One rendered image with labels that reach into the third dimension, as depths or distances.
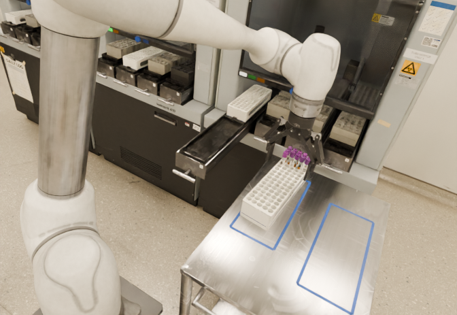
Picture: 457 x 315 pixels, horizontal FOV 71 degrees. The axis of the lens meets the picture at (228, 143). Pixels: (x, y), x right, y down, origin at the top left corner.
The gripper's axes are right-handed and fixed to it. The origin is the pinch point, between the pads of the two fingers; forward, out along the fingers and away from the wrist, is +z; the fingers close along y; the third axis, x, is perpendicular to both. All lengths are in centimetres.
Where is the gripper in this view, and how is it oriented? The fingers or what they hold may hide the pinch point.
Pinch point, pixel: (287, 166)
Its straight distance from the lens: 104.7
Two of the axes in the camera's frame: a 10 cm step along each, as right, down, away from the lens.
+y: 8.2, 4.1, -4.0
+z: -1.2, 8.1, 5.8
